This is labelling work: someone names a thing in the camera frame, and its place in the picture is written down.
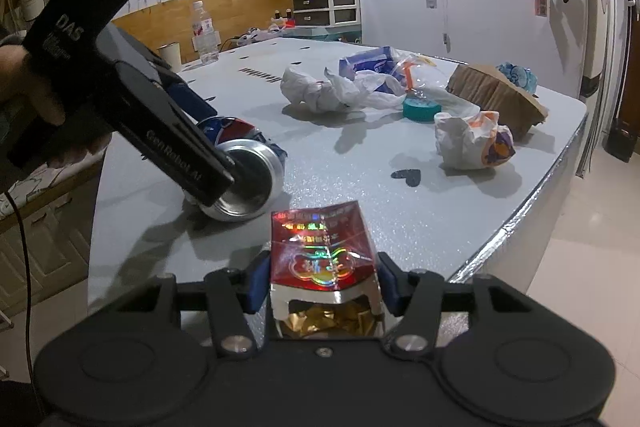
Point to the light blue tissue pack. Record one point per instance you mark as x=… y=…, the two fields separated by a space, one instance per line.
x=520 y=76

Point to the white paper wad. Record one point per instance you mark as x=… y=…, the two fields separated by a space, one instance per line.
x=330 y=94

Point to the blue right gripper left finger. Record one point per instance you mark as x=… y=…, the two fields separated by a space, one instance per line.
x=256 y=284

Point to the brown paper bag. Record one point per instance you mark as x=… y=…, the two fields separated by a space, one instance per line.
x=489 y=89

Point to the black floor box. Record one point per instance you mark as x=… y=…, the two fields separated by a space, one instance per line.
x=621 y=141

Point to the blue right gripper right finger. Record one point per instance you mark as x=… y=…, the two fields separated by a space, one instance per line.
x=394 y=285

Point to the white paper cup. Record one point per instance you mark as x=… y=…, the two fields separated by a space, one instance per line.
x=171 y=54

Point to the white orange plastic bag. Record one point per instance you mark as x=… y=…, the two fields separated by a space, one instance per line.
x=473 y=143

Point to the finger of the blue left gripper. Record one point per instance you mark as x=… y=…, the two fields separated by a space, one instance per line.
x=191 y=103

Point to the clear water bottle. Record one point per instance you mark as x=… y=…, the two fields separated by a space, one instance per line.
x=204 y=34

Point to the person left hand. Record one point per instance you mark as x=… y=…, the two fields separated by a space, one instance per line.
x=19 y=85

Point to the red gold cigarette box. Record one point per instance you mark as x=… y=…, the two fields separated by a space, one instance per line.
x=323 y=279

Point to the pink hanging tag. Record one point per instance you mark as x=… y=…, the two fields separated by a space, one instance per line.
x=541 y=8

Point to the white blue plastic bag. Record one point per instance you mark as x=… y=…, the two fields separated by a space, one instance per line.
x=384 y=78

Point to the teal tape roll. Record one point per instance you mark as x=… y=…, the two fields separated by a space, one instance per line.
x=420 y=109

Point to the crushed blue Pepsi can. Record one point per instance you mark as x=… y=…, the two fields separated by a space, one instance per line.
x=259 y=173

